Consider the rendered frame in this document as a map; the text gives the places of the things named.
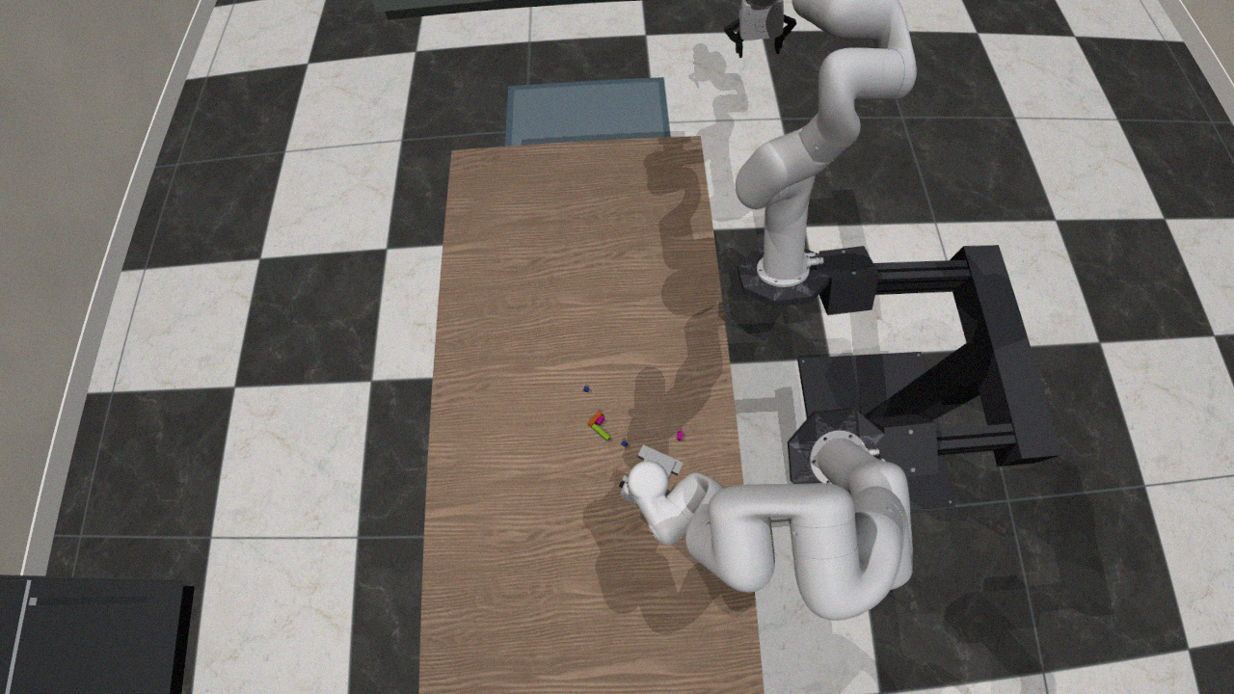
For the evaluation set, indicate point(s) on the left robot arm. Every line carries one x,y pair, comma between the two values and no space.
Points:
738,546

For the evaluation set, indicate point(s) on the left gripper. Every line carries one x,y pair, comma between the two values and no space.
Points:
625,492

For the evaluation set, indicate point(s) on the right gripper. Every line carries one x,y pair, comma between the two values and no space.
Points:
760,22

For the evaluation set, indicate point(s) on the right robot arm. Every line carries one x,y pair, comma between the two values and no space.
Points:
886,72

